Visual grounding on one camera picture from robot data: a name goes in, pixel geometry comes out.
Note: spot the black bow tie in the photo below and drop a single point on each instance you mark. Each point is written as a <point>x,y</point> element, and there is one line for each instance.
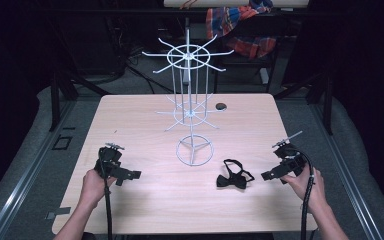
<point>234,176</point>

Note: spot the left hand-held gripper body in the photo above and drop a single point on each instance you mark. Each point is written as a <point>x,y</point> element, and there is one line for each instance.
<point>110,160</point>

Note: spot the black chair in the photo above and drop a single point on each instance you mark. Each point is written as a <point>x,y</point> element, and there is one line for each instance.
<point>246,63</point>

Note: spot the person's right hand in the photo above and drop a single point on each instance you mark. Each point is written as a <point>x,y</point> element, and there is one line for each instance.
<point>304,188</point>

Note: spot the black metal frame stand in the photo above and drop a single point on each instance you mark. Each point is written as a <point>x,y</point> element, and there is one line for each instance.
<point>63,96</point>
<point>316,100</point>

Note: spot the plaid cloth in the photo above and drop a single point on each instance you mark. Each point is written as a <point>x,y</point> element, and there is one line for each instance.
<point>236,26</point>

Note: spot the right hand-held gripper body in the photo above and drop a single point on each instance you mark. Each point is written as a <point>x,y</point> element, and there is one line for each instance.
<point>290,159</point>

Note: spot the person's left hand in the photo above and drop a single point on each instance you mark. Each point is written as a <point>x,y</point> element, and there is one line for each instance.
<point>94,187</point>

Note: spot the grey tape strip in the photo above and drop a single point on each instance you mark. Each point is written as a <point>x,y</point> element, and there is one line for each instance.
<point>58,212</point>

